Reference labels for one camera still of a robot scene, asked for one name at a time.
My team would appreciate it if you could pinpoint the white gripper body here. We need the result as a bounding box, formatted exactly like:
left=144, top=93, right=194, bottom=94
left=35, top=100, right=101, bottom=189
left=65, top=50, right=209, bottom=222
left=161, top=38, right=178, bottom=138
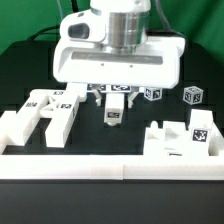
left=53, top=9, right=185, bottom=89

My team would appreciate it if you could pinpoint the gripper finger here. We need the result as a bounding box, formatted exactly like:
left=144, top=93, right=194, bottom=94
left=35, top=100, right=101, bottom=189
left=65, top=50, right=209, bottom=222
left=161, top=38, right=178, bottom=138
left=92, top=84, right=102, bottom=106
left=127, top=87, right=144, bottom=108

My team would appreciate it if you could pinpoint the white chair seat part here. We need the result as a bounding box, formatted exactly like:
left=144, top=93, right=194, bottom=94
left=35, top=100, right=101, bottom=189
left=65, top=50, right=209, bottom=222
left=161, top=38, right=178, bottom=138
left=143, top=120, right=211, bottom=157

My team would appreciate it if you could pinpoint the white chair back part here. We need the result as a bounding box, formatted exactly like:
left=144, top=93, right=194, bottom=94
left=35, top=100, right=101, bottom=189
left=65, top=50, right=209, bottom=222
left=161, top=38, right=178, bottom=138
left=8, top=83, right=87, bottom=148

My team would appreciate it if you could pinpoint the white chair side bar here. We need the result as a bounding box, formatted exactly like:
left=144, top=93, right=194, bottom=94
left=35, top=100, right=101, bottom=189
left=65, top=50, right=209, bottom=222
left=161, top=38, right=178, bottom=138
left=0, top=111, right=16, bottom=155

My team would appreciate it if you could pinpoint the white base tag plate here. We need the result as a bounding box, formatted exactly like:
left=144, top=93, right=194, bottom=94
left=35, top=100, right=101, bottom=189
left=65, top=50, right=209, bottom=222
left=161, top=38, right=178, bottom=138
left=100, top=84, right=144, bottom=93

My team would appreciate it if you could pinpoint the white tagged cube near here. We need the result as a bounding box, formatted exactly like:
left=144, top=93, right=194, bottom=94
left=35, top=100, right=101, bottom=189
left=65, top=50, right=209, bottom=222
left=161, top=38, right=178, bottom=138
left=144, top=87, right=162, bottom=101

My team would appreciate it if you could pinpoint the white tagged cube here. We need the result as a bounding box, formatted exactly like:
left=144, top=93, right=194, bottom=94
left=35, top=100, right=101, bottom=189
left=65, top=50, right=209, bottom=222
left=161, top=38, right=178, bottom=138
left=144, top=87, right=162, bottom=101
left=183, top=86, right=203, bottom=105

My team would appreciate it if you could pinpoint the white tagged cube far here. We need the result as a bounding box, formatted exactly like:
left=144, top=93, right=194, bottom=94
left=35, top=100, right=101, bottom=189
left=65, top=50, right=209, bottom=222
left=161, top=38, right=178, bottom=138
left=183, top=86, right=203, bottom=105

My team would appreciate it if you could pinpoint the white U-shaped fence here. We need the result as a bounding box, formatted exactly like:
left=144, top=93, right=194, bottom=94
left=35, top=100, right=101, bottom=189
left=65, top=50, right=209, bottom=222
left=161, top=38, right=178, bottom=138
left=0, top=128, right=224, bottom=180

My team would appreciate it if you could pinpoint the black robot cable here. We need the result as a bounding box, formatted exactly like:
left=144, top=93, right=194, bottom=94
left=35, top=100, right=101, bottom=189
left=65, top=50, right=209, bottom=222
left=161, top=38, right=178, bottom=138
left=27, top=0, right=81, bottom=42

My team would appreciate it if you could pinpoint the grey thin cable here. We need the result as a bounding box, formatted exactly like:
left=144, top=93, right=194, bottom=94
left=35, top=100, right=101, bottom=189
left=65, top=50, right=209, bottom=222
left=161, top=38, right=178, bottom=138
left=56, top=0, right=66, bottom=21

